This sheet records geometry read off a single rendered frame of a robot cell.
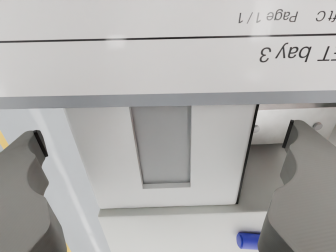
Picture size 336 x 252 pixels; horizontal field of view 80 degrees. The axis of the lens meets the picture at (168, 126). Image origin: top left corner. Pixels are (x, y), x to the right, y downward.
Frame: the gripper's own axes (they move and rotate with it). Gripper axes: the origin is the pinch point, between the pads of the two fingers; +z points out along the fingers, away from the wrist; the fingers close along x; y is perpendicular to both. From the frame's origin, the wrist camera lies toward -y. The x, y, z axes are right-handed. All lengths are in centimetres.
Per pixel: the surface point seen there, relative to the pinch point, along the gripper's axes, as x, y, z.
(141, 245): -2.2, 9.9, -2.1
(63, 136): -68, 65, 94
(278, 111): 8.8, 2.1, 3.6
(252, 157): 7.3, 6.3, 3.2
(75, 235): -94, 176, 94
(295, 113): 10.1, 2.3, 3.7
